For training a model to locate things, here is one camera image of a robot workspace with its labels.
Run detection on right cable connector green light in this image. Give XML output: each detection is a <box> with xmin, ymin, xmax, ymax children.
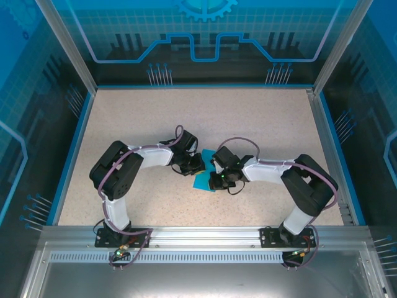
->
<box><xmin>290</xmin><ymin>248</ymin><xmax>312</xmax><ymax>259</ymax></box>

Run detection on slotted metal cable duct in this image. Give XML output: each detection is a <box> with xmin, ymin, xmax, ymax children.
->
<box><xmin>49</xmin><ymin>251</ymin><xmax>311</xmax><ymax>264</ymax></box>

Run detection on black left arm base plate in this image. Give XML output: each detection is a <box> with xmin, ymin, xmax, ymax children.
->
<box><xmin>94</xmin><ymin>227</ymin><xmax>152</xmax><ymax>248</ymax></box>

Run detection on left cable connector green light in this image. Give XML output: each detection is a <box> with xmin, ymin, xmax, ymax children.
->
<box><xmin>113</xmin><ymin>244</ymin><xmax>132</xmax><ymax>260</ymax></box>

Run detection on aluminium side rail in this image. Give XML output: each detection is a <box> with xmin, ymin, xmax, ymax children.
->
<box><xmin>305</xmin><ymin>88</ymin><xmax>357</xmax><ymax>226</ymax></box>

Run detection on blue printed back panel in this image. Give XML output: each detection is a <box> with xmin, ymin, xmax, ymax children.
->
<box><xmin>49</xmin><ymin>0</ymin><xmax>362</xmax><ymax>86</ymax></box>

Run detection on aluminium frame post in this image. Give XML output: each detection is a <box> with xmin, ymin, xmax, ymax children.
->
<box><xmin>313</xmin><ymin>0</ymin><xmax>375</xmax><ymax>94</ymax></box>
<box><xmin>34</xmin><ymin>0</ymin><xmax>99</xmax><ymax>94</ymax></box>

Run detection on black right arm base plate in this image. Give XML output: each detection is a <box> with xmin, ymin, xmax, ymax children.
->
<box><xmin>259</xmin><ymin>226</ymin><xmax>317</xmax><ymax>249</ymax></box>

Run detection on aluminium mounting rail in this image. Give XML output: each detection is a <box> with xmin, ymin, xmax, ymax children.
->
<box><xmin>42</xmin><ymin>225</ymin><xmax>372</xmax><ymax>250</ymax></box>

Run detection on cable connector green light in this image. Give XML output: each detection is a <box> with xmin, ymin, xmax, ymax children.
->
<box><xmin>113</xmin><ymin>244</ymin><xmax>132</xmax><ymax>260</ymax></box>
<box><xmin>290</xmin><ymin>248</ymin><xmax>312</xmax><ymax>259</ymax></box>

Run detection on blue table edge strip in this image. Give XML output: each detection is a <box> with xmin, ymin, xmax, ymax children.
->
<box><xmin>46</xmin><ymin>91</ymin><xmax>96</xmax><ymax>226</ymax></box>
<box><xmin>319</xmin><ymin>93</ymin><xmax>367</xmax><ymax>226</ymax></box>

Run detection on metal tray sheet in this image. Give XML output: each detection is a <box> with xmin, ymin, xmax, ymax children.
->
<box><xmin>18</xmin><ymin>242</ymin><xmax>391</xmax><ymax>298</ymax></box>

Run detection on blue printed side panel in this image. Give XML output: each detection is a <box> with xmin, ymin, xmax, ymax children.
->
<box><xmin>319</xmin><ymin>0</ymin><xmax>397</xmax><ymax>280</ymax></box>
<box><xmin>0</xmin><ymin>0</ymin><xmax>94</xmax><ymax>298</ymax></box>

